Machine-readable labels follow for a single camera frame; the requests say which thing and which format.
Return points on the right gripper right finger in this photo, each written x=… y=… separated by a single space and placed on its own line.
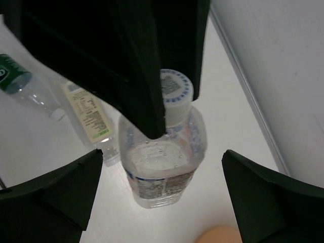
x=270 y=206

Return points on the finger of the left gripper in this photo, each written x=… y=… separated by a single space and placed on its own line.
x=108 y=48
x=199 y=18

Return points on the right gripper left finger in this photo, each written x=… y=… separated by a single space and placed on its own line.
x=54 y=207

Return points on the square clear bottle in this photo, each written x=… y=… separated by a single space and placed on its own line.
x=159 y=170

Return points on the orange bin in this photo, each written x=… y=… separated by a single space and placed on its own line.
x=220 y=234

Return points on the yellow label lying bottle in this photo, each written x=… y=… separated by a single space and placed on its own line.
x=90 y=121

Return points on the green label lying bottle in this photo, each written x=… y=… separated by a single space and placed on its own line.
x=28 y=89

